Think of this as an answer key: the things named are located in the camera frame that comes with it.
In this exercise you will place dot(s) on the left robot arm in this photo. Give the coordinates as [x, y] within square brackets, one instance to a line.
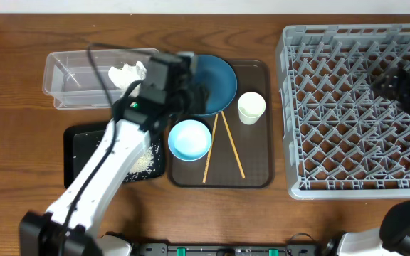
[70, 224]

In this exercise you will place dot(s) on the pile of white rice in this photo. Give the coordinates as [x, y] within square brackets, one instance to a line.
[149, 165]

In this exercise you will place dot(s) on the white napkin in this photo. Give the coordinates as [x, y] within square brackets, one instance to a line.
[123, 77]

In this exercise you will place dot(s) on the white cup green inside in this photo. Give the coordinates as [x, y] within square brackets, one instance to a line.
[251, 106]

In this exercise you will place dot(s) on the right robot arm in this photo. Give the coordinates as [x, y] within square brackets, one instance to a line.
[393, 236]

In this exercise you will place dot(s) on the black rectangular tray bin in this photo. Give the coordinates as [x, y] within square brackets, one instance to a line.
[79, 143]

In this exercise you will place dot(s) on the wooden chopstick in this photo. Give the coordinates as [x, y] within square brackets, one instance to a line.
[208, 159]
[238, 161]

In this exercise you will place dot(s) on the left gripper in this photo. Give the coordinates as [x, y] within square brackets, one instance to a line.
[201, 97]

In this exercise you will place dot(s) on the grey dishwasher rack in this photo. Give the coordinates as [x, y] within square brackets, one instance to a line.
[340, 140]

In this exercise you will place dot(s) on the brown serving tray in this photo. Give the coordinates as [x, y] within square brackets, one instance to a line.
[254, 142]

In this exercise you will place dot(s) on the clear plastic waste bin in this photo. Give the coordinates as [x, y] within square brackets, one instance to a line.
[71, 81]

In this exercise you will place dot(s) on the dark blue plate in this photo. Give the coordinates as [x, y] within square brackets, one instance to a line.
[219, 78]

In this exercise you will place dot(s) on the light blue small bowl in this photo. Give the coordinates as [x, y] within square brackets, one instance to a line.
[189, 140]

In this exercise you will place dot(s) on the right wooden chopstick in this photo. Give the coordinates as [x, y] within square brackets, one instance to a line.
[238, 161]

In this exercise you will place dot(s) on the left wooden chopstick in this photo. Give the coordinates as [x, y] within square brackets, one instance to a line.
[208, 159]

